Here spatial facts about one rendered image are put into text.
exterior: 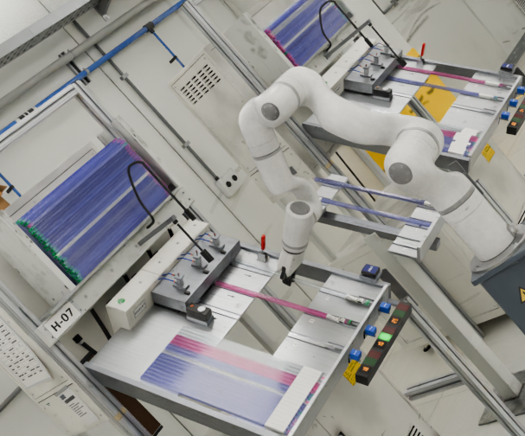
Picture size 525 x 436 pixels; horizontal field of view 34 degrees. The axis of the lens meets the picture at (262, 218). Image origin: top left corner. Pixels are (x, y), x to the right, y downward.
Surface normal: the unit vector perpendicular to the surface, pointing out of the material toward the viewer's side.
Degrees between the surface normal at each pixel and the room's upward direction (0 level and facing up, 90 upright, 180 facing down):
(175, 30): 90
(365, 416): 90
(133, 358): 43
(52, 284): 90
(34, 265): 90
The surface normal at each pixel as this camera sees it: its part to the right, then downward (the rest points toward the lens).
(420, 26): 0.56, -0.37
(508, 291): -0.27, 0.40
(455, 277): -0.49, 0.57
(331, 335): -0.11, -0.79
